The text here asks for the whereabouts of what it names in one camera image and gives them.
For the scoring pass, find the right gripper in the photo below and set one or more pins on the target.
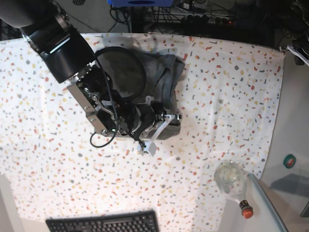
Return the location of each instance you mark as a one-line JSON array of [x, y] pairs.
[[151, 119]]

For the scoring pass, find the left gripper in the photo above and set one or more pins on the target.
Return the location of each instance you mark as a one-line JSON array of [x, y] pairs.
[[300, 52]]

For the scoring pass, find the grey t-shirt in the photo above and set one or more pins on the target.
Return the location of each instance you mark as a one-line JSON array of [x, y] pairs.
[[130, 76]]

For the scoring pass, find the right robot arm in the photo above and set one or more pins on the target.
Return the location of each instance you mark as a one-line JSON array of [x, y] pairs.
[[46, 27]]

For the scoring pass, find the terrazzo patterned tablecloth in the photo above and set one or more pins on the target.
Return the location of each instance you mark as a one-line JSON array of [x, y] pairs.
[[228, 95]]

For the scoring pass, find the black keyboard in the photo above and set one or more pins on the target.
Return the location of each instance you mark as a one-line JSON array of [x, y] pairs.
[[143, 221]]

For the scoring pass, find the clear bottle with red cap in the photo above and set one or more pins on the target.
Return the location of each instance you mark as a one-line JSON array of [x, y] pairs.
[[232, 183]]

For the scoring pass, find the green tape roll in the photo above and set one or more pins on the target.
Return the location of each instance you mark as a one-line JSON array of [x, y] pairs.
[[289, 161]]

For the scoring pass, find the blue box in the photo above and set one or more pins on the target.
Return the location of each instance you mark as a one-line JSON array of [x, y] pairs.
[[141, 3]]

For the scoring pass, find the grey laptop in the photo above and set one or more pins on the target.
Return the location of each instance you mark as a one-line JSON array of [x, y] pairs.
[[266, 217]]

